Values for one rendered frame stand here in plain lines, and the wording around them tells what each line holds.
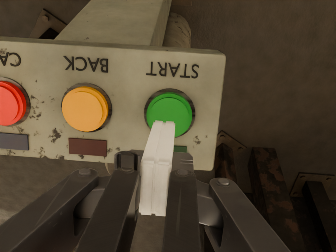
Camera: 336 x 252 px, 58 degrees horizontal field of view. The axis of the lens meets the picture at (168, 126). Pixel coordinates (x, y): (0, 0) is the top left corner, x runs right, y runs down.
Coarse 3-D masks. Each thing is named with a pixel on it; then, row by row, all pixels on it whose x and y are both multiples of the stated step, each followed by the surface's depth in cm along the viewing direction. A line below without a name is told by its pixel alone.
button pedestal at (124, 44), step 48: (96, 0) 41; (144, 0) 42; (0, 48) 26; (48, 48) 26; (96, 48) 26; (144, 48) 26; (192, 48) 30; (48, 96) 27; (144, 96) 27; (192, 96) 27; (48, 144) 29; (144, 144) 28; (192, 144) 28
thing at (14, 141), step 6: (0, 138) 29; (6, 138) 29; (12, 138) 29; (18, 138) 29; (24, 138) 29; (0, 144) 29; (6, 144) 29; (12, 144) 29; (18, 144) 29; (24, 144) 29
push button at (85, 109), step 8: (80, 88) 26; (88, 88) 26; (72, 96) 26; (80, 96) 26; (88, 96) 26; (96, 96) 26; (64, 104) 26; (72, 104) 26; (80, 104) 26; (88, 104) 26; (96, 104) 26; (104, 104) 26; (64, 112) 27; (72, 112) 26; (80, 112) 26; (88, 112) 26; (96, 112) 26; (104, 112) 27; (72, 120) 27; (80, 120) 27; (88, 120) 27; (96, 120) 27; (104, 120) 27; (80, 128) 27; (88, 128) 27; (96, 128) 27
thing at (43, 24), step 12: (48, 12) 83; (36, 24) 85; (48, 24) 84; (60, 24) 84; (36, 36) 87; (48, 36) 82; (216, 144) 107; (228, 144) 107; (240, 144) 106; (216, 156) 105; (228, 156) 102; (216, 168) 101; (228, 168) 97
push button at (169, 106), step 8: (160, 96) 26; (168, 96) 26; (176, 96) 26; (152, 104) 26; (160, 104) 26; (168, 104) 26; (176, 104) 26; (184, 104) 26; (152, 112) 26; (160, 112) 26; (168, 112) 26; (176, 112) 26; (184, 112) 26; (152, 120) 26; (160, 120) 26; (168, 120) 26; (176, 120) 26; (184, 120) 26; (176, 128) 26; (184, 128) 26; (176, 136) 27
